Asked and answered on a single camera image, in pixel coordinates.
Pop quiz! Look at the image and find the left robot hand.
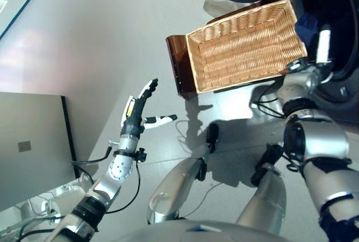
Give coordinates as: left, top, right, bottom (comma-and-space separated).
121, 78, 178, 138

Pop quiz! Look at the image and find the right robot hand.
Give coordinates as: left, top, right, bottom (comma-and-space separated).
286, 29, 336, 75

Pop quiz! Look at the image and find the blue knit garment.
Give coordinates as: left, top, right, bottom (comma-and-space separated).
294, 13, 319, 50

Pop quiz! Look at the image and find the dark washing machine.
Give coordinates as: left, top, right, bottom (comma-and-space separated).
288, 0, 359, 127

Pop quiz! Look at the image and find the brown glossy stool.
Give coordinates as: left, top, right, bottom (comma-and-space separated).
165, 2, 262, 102

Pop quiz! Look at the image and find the silver left robot leg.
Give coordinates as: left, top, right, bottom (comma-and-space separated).
147, 123, 220, 225

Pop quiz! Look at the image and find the silver robot leg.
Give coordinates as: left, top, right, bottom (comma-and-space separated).
235, 143, 287, 235
147, 123, 220, 225

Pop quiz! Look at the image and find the rectangular wicker laundry basket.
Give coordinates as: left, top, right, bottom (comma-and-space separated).
185, 0, 309, 95

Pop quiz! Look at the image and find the grey panel with black edge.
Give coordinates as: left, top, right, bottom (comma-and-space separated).
0, 92, 81, 212

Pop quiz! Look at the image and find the white rounded equipment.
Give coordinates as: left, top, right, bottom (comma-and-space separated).
16, 181, 86, 221

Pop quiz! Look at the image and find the silver right robot leg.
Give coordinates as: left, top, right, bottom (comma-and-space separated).
235, 143, 287, 235

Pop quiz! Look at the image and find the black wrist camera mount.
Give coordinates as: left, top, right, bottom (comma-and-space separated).
136, 147, 148, 164

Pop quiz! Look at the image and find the thin white floor cable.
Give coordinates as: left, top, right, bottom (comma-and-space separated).
175, 120, 197, 153

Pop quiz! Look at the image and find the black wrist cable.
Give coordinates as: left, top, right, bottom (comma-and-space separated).
70, 145, 141, 215

